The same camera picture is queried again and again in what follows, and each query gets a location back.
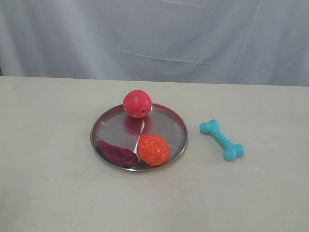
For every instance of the orange textured ball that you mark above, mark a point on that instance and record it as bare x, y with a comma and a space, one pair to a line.
153, 150

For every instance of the teal toy bone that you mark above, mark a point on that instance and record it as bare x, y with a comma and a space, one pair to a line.
231, 151

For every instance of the round metal plate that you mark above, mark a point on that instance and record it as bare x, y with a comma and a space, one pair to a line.
117, 128

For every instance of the red ball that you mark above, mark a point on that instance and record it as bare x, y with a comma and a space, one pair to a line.
137, 104

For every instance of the white backdrop cloth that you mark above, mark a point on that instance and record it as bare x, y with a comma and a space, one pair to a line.
260, 42

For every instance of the purple sweet potato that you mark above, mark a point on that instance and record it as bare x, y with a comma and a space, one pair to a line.
116, 155

